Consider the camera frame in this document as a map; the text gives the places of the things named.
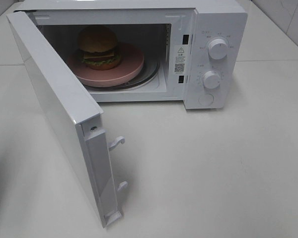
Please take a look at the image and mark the round white door release button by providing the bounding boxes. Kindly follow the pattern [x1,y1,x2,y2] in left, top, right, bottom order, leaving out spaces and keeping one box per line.
[198,94,214,107]

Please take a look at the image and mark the pink round plate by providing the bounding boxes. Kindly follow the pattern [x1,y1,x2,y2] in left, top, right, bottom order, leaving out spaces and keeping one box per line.
[66,43,145,88]

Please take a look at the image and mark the white microwave door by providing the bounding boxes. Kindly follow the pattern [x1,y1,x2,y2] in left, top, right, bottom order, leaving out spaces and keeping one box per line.
[7,11,128,227]

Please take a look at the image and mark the burger with lettuce and cheese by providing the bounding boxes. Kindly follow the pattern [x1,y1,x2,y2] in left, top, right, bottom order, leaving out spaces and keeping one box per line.
[77,25,122,70]

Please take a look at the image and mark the glass microwave turntable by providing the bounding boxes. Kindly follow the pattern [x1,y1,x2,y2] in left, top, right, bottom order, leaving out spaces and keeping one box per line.
[85,61,160,91]

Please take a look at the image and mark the lower white microwave knob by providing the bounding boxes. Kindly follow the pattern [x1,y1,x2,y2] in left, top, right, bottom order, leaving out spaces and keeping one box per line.
[202,70,221,89]

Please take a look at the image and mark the white microwave knob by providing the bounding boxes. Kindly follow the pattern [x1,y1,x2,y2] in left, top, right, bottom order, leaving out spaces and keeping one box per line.
[202,70,221,89]
[207,37,229,60]

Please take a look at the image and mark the white microwave oven body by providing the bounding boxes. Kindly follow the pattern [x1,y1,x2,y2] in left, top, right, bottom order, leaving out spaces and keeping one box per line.
[15,0,247,109]

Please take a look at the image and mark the upper white microwave knob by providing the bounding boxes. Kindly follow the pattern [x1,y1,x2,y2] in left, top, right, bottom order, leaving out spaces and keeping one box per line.
[207,37,229,60]

